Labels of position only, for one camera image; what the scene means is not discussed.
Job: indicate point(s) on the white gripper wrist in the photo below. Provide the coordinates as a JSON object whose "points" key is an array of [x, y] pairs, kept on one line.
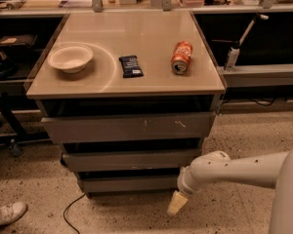
{"points": [[185, 184]]}

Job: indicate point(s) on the grey bottom drawer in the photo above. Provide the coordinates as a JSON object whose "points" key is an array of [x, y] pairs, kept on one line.
{"points": [[127, 184]]}

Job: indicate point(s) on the grey drawer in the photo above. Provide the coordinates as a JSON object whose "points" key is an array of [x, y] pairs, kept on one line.
{"points": [[127, 184], [126, 161], [128, 127]]}

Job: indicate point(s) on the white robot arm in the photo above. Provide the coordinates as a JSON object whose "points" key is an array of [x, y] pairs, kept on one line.
{"points": [[272, 171]]}

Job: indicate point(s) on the grey middle drawer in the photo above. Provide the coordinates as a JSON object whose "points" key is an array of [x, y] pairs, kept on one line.
{"points": [[126, 161]]}

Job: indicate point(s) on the grey top drawer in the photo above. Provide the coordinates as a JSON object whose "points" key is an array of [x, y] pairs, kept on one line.
{"points": [[128, 127]]}

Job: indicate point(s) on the grey drawer cabinet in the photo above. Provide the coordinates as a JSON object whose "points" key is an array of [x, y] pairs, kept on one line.
{"points": [[101, 90]]}

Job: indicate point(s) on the dark blue snack bar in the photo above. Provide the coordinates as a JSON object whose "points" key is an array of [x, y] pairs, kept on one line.
{"points": [[130, 67]]}

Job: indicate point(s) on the orange soda can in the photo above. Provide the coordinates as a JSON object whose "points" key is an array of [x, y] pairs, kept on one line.
{"points": [[181, 57]]}

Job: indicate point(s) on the white sneaker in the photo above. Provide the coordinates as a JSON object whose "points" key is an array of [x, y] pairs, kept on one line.
{"points": [[12, 212]]}

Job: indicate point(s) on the white paper bowl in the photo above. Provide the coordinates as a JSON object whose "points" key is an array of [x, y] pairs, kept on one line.
{"points": [[70, 58]]}

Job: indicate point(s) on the black chair left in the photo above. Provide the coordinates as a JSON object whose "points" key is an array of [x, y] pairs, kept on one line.
{"points": [[7, 69]]}

